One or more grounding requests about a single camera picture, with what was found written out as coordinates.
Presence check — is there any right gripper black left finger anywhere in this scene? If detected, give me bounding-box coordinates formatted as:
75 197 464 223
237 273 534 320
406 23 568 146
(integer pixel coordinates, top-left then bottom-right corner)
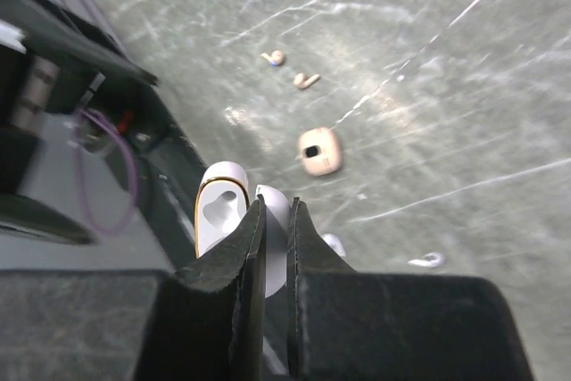
1 199 267 380

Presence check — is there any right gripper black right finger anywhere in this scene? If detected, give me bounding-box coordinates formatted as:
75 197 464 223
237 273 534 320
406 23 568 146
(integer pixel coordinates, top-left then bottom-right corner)
286 200 534 380

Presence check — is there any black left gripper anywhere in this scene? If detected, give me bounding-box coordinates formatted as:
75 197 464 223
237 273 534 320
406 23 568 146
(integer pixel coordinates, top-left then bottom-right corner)
0 0 170 246

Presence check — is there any white earbud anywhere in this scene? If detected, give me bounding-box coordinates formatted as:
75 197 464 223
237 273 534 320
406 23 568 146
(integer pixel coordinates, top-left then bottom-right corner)
321 233 346 258
407 252 445 269

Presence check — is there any white earbud charging case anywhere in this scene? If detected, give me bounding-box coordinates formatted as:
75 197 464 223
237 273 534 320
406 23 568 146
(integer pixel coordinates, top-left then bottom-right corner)
194 161 290 298

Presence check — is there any beige earbud charging case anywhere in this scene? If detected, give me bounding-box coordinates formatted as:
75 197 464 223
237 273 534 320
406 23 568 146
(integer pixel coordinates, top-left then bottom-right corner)
298 128 343 177

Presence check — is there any beige earbud with blue tip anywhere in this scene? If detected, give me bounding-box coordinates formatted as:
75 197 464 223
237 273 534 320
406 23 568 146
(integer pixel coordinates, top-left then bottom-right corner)
261 50 286 67

